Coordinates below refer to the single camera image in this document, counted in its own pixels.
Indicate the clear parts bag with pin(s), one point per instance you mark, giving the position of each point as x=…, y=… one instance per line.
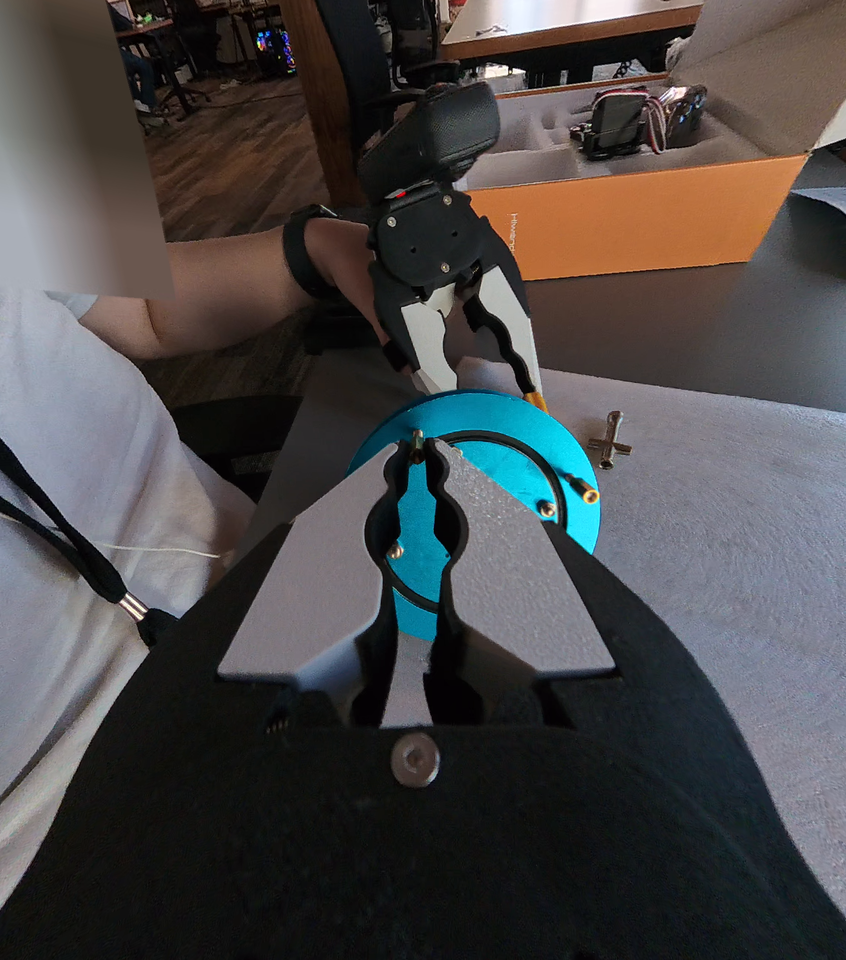
x=682, y=112

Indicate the person's left hand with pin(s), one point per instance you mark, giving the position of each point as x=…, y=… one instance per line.
x=348, y=262

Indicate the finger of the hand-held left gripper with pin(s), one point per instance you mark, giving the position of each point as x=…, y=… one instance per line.
x=430, y=345
x=516, y=315

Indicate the long wooden table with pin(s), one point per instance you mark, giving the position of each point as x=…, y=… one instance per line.
x=565, y=30

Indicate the dark grey desk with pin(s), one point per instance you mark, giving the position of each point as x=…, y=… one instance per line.
x=693, y=330

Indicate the brass hex standoff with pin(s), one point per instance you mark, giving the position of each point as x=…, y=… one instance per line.
x=417, y=448
x=582, y=487

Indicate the black servo motor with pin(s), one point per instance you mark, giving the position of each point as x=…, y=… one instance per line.
x=614, y=124

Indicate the colourfully lit computer case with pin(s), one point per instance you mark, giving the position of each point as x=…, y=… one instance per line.
x=275, y=51

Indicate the black high back chair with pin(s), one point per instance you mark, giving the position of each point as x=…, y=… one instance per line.
x=363, y=52

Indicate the black wristband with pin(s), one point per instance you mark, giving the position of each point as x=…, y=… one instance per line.
x=303, y=255

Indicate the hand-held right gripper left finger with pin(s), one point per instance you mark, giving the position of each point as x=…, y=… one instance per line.
x=303, y=600

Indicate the metal socket wrench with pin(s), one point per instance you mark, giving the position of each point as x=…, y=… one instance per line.
x=612, y=441

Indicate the wooden pillar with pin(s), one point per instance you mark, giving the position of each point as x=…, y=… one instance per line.
x=325, y=97

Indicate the blue round base plate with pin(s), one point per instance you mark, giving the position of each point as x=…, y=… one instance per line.
x=513, y=450

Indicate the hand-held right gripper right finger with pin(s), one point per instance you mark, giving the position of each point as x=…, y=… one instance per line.
x=528, y=592

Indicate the person's left forearm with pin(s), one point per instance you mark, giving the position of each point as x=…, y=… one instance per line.
x=227, y=292

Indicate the orange cardboard box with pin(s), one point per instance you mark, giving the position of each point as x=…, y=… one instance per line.
x=655, y=217

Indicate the white foam sheet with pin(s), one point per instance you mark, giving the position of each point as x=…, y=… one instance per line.
x=730, y=600

